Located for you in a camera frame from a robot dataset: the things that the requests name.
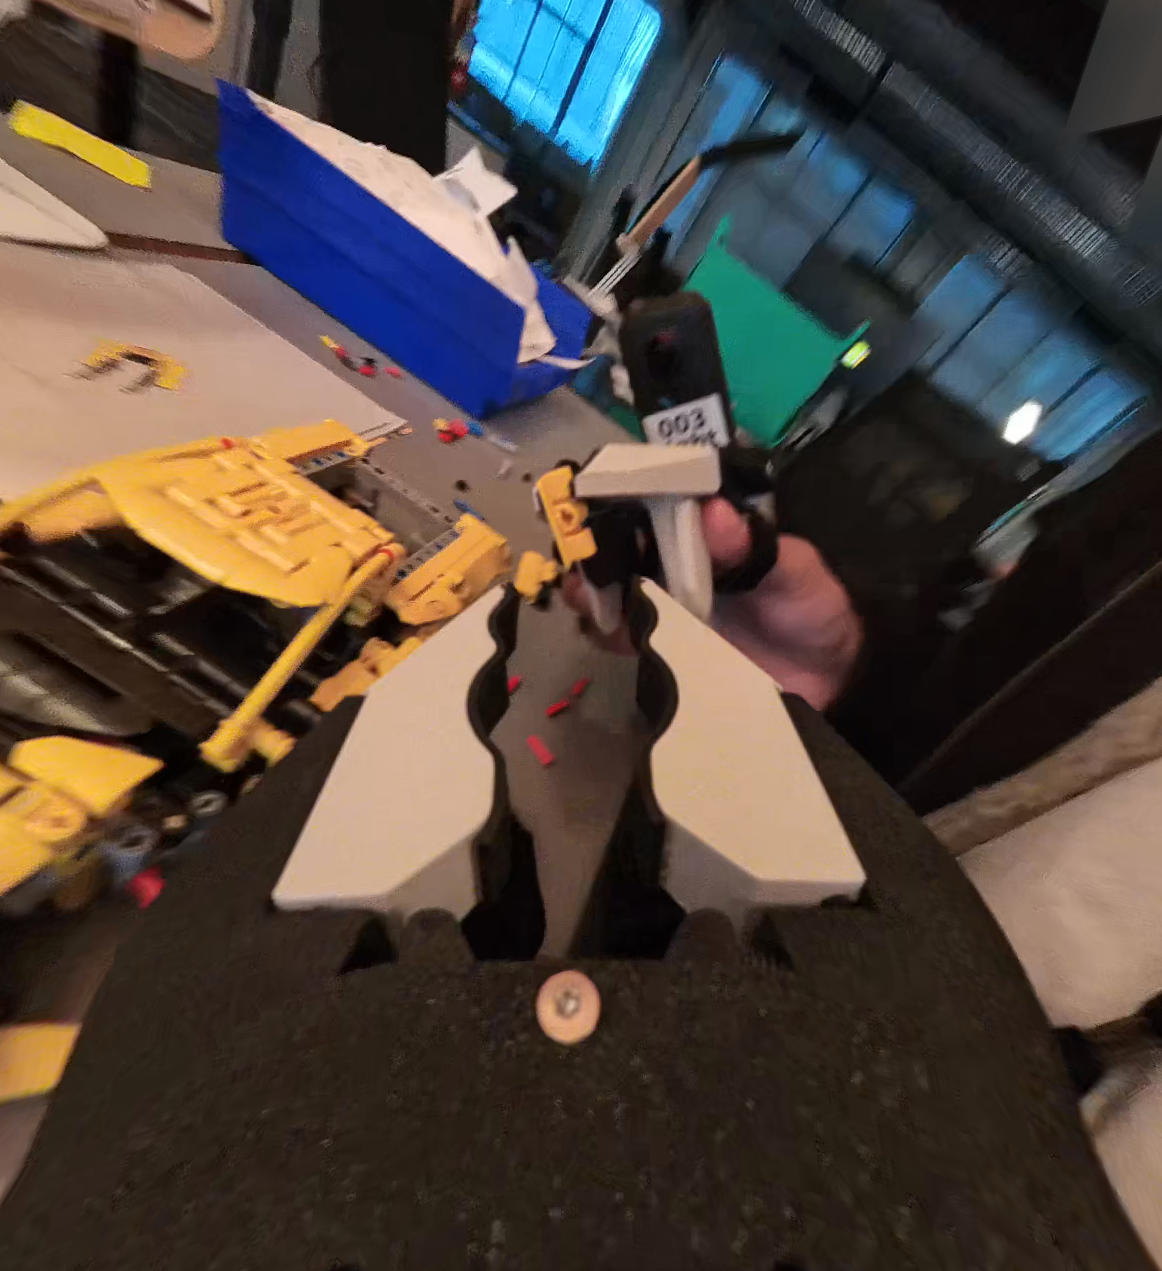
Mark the green plastic bin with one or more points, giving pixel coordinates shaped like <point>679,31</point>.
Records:
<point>779,348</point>

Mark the bright industrial window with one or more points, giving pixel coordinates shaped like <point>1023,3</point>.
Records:
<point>560,70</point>

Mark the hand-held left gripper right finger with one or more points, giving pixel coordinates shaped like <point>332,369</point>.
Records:
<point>739,795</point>

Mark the row of dim windows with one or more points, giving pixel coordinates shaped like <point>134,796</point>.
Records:
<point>987,368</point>

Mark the yellow brick panel piece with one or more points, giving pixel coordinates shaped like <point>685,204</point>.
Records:
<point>5,1063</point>

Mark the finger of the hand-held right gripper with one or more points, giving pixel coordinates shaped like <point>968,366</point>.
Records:
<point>649,472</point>

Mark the white shirt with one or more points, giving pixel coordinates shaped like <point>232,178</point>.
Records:
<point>1087,943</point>

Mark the crumpled white paper bags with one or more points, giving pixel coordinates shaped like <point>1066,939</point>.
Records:
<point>421,189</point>

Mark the grey desk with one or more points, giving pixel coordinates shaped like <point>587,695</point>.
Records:
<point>565,795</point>

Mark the open instruction booklet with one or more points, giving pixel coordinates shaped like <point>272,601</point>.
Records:
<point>193,397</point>

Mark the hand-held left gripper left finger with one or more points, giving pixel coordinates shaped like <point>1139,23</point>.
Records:
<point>392,795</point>

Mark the silver ribbed air duct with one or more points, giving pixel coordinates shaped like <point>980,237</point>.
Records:
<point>987,169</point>

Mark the person's right hand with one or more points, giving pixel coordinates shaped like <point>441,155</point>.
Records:
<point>799,625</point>

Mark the yellow brick beam piece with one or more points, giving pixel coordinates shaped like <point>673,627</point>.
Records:
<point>565,517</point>

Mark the wooden document stand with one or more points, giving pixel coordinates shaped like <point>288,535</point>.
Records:
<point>5,209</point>

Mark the blue plastic bin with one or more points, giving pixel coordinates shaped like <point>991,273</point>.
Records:
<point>343,258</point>

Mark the yellow paper note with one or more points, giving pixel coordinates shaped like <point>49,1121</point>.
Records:
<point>74,145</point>

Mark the yellow brick car model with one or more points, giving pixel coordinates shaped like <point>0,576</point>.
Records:
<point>242,517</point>

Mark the cluster of red black pins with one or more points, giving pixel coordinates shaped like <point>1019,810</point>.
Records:
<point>367,370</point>

